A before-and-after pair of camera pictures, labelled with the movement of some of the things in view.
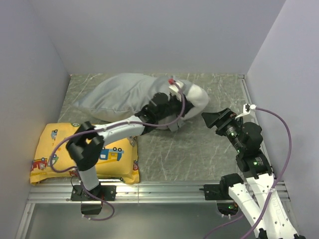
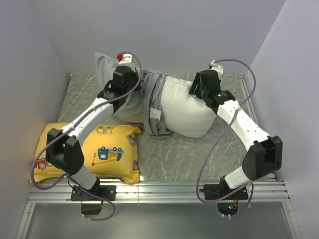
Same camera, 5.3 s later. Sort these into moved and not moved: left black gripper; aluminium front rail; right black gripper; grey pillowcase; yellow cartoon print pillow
Moved: right black gripper; grey pillowcase; left black gripper
Not moved: yellow cartoon print pillow; aluminium front rail
